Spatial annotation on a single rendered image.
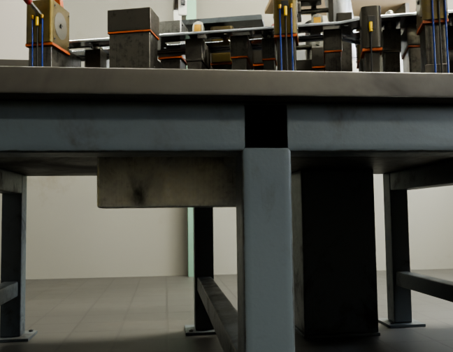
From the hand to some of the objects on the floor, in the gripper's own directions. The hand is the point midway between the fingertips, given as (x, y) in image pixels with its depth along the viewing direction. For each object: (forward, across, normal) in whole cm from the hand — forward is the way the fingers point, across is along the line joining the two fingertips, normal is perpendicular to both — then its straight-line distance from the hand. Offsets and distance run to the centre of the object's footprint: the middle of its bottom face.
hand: (180, 19), depth 201 cm
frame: (+120, +42, +48) cm, 136 cm away
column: (+120, -24, +66) cm, 139 cm away
